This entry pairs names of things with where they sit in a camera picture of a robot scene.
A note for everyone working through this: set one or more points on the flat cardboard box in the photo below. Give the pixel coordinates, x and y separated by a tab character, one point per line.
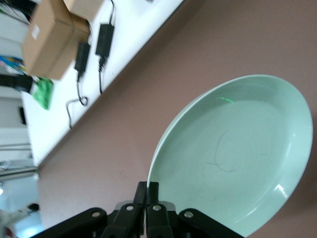
84	7

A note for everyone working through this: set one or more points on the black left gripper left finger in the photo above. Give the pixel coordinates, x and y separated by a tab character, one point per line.
123	223

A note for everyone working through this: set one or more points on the brown table cover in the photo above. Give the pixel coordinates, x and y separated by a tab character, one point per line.
198	49

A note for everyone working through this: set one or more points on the small black power adapter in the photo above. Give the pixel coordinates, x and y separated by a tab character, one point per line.
82	58

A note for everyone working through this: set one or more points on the large cardboard box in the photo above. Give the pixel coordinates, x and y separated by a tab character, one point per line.
47	47

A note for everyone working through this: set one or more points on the green plastic bag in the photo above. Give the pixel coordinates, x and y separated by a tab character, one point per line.
44	94

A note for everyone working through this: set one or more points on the large black power adapter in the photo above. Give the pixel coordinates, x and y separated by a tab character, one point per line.
105	39

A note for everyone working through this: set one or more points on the pale green plate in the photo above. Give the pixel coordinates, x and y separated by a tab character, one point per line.
235	153

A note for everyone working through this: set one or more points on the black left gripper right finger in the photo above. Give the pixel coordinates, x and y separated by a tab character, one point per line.
158	223

